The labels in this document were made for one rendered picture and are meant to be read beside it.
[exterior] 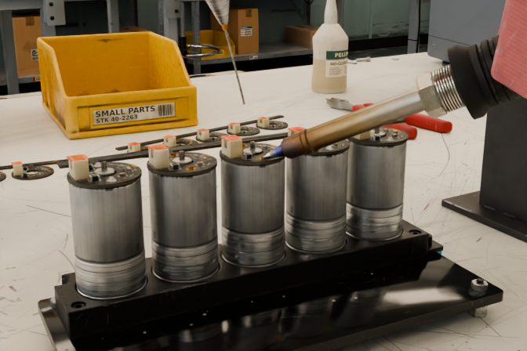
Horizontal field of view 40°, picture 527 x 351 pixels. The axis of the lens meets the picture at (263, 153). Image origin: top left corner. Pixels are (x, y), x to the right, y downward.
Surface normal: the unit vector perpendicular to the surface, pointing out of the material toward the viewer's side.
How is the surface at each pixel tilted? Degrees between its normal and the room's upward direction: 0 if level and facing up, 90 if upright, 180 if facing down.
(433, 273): 0
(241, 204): 90
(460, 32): 90
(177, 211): 90
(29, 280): 0
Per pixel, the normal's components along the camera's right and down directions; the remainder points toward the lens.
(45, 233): 0.00, -0.96
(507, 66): -0.39, 0.40
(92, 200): -0.19, 0.28
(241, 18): 0.61, 0.21
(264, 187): 0.40, 0.26
